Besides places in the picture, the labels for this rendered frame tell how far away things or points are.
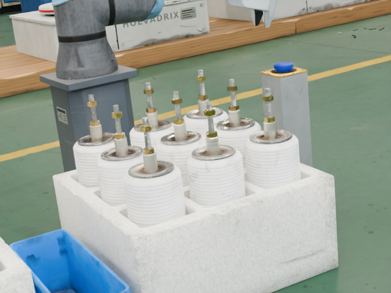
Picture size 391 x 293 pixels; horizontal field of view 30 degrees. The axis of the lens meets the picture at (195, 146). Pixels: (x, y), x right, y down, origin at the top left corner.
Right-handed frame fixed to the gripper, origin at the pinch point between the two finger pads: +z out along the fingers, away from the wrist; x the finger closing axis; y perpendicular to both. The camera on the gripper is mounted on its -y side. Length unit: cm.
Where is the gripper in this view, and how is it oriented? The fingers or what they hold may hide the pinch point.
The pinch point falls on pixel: (265, 18)
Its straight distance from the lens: 125.4
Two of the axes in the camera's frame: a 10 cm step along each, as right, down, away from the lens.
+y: -9.2, 2.0, -3.3
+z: 1.0, 9.5, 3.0
